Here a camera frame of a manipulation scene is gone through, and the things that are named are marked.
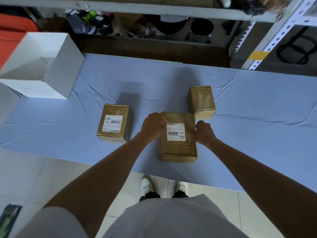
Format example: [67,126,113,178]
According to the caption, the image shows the person's left hand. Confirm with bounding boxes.
[140,112,168,144]

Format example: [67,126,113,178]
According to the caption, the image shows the person's right hand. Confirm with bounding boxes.
[190,120,218,149]

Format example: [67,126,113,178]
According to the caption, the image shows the white barcode label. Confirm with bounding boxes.
[103,115,123,133]
[166,123,186,141]

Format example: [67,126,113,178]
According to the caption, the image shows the small brown cardboard box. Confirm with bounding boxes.
[187,85,216,120]

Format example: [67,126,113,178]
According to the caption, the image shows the large cardboard box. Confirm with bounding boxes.
[158,111,198,163]

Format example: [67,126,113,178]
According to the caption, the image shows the medium brown cardboard box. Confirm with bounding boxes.
[96,104,134,143]

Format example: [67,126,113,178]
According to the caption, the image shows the white bin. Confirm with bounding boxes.
[0,32,85,99]

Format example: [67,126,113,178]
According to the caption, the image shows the person's right forearm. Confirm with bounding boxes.
[207,139,317,238]

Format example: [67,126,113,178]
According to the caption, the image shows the person's left forearm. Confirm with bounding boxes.
[43,134,152,238]

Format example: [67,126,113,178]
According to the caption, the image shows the person's right white shoe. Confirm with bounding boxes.
[176,181,189,194]

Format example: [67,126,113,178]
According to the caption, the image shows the person's white shoe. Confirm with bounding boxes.
[176,181,189,194]
[140,175,155,196]

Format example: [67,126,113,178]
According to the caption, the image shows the person's left white shoe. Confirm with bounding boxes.
[140,175,155,196]

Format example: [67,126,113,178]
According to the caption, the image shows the person's dark trousers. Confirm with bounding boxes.
[139,190,190,202]

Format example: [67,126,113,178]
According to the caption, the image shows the person's white shirt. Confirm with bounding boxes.
[15,194,251,238]

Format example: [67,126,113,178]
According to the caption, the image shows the blue table cloth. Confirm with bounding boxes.
[0,53,317,193]

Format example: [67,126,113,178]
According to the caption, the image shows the yellow tape strip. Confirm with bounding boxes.
[248,51,270,61]

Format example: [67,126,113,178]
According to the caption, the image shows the black rolling stool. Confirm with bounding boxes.
[186,18,215,44]

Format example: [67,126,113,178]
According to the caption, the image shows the long gray shelf board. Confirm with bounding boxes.
[0,0,278,23]

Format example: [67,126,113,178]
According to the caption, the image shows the gray plastic bag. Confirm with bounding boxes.
[65,12,96,35]

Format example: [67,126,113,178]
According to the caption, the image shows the bright green bag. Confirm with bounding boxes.
[83,10,98,22]

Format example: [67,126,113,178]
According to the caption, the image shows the small black device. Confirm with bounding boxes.
[245,3,266,16]

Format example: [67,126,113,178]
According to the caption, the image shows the crinkled brown bag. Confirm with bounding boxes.
[259,0,289,13]

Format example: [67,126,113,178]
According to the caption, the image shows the red plastic chair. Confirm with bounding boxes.
[0,13,40,70]

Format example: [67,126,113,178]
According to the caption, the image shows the dark green bag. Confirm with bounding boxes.
[0,204,23,238]

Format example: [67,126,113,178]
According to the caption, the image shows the white perforated shelf post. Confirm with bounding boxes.
[234,21,256,53]
[241,0,317,70]

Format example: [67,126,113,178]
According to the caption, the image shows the black wire stand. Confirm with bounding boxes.
[276,26,317,65]

